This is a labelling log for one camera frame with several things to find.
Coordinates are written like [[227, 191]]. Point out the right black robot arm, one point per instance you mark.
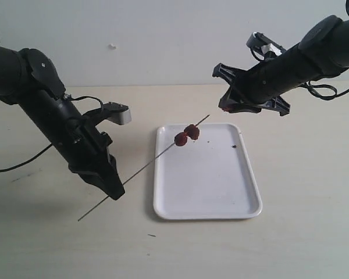
[[322, 53]]

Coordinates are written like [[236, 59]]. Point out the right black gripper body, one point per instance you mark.
[[262, 85]]

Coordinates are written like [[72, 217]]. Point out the thin metal skewer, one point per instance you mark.
[[150, 162]]

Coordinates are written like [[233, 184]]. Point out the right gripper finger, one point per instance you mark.
[[226, 101], [246, 109]]

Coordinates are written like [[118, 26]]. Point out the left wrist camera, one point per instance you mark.
[[117, 113]]

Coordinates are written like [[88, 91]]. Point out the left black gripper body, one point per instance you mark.
[[73, 134]]

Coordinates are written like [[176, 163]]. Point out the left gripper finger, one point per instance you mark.
[[102, 173]]

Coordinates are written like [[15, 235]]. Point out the white rectangular plastic tray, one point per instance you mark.
[[207, 179]]

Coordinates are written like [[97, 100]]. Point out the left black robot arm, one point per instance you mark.
[[29, 79]]

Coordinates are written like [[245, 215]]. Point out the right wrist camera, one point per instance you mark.
[[263, 48]]

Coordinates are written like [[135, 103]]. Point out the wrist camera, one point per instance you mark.
[[117, 113], [263, 48]]

